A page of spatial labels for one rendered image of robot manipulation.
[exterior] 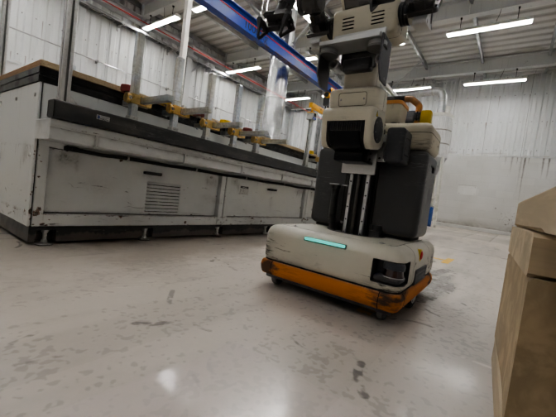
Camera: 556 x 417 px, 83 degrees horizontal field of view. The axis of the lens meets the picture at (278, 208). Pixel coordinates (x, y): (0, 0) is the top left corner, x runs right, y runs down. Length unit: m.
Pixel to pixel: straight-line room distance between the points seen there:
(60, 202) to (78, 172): 0.18
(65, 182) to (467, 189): 11.36
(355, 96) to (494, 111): 11.21
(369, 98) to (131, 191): 1.49
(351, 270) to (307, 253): 0.20
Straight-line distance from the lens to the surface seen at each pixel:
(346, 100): 1.42
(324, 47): 1.43
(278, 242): 1.40
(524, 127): 12.32
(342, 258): 1.26
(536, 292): 0.20
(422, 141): 1.54
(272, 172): 2.71
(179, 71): 2.08
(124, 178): 2.14
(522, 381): 0.21
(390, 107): 1.67
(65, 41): 1.81
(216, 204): 2.58
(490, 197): 12.01
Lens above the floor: 0.43
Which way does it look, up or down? 3 degrees down
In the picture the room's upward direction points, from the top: 7 degrees clockwise
